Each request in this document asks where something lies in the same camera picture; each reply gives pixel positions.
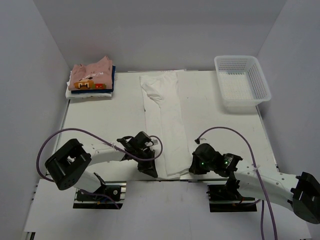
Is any pink folded t shirt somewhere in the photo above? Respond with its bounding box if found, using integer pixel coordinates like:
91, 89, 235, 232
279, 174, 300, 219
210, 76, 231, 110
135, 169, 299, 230
68, 56, 113, 91

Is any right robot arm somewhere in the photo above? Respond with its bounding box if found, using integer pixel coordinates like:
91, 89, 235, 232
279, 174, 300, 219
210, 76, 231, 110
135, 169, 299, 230
189, 143, 320, 225

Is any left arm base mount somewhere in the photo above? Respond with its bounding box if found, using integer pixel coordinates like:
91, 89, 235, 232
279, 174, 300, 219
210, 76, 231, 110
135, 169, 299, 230
73, 182, 127, 210

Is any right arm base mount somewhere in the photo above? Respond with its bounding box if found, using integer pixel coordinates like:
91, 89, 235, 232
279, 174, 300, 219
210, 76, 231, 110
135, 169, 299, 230
206, 179, 258, 213

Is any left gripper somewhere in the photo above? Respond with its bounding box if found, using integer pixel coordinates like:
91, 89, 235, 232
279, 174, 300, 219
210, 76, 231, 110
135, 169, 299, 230
133, 147, 158, 178

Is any white printed t shirt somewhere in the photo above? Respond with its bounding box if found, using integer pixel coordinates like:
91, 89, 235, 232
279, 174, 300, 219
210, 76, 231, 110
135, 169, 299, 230
139, 71, 191, 179

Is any white plastic basket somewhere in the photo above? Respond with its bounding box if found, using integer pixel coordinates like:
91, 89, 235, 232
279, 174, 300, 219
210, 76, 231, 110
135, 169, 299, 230
214, 55, 272, 107

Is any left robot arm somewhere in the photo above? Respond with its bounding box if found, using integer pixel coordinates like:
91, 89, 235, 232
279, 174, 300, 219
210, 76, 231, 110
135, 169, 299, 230
44, 131, 160, 200

